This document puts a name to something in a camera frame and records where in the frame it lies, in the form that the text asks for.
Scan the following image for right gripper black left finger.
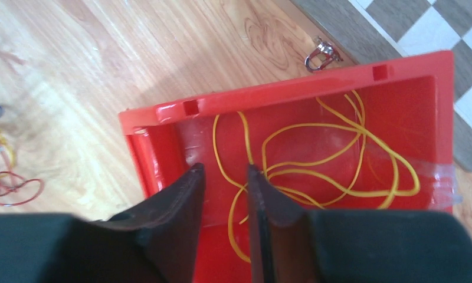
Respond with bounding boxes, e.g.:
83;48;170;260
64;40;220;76
0;163;205;282

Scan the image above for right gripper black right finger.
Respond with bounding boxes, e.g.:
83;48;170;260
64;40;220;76
247;165;472;282

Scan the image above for yellow thin wire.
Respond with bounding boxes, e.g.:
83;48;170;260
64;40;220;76
212;90;421;264

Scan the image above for coloured thin cables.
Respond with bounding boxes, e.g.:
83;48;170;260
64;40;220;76
0;93;45;212

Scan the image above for red compartment tray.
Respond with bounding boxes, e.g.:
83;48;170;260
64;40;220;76
119;51;456;282

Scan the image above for small metal shackle clip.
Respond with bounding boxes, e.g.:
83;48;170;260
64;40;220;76
304;37;343;73

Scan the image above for wooden chessboard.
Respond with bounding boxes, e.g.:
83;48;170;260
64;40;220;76
295;0;472;172

